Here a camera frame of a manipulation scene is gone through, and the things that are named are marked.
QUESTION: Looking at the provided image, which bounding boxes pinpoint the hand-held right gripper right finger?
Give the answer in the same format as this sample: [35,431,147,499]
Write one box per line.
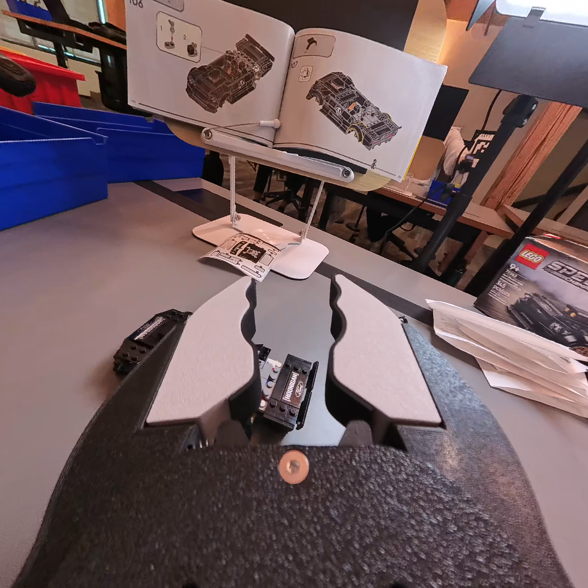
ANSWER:
[326,274,443,428]

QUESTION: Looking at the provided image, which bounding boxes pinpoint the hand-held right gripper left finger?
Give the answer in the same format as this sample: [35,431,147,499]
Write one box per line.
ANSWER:
[145,276,262,428]

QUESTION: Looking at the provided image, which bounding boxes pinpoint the black lego car model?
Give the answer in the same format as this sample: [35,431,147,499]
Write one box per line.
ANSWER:
[112,308,320,431]

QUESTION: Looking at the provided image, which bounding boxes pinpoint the white metal stand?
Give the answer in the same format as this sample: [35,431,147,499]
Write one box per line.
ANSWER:
[201,118,355,245]

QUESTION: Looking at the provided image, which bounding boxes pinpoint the lego instruction booklet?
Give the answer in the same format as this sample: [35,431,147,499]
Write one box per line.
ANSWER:
[124,0,448,182]

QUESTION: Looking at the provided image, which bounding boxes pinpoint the lego set box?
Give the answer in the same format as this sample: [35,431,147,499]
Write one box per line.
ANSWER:
[473,235,588,361]

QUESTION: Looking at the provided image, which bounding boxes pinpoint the white sticker sheet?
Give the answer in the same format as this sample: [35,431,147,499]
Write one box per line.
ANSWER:
[202,233,284,283]

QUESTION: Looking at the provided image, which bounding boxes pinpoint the white paper bags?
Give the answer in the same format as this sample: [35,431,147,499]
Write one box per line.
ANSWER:
[426,299,588,420]

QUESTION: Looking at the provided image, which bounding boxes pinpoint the wooden work table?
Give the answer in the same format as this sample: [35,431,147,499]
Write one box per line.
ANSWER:
[368,179,515,241]

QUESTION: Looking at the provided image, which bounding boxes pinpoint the black light stand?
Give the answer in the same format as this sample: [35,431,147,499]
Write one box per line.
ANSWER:
[409,92,540,273]
[464,138,588,296]

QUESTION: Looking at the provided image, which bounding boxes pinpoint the black white marker tag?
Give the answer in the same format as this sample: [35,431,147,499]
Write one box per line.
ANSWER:
[460,129,498,177]

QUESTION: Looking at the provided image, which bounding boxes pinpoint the black computer monitor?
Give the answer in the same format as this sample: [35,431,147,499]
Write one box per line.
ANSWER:
[423,85,470,140]

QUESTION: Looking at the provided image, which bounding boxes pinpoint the red plastic bin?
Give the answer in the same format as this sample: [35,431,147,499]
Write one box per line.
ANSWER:
[0,46,84,114]

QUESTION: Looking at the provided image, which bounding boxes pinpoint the studio light panel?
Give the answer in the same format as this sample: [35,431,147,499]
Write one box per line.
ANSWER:
[467,0,588,98]

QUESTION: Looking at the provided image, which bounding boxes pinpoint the background wooden desk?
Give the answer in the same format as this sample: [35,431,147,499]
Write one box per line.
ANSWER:
[0,9,129,113]

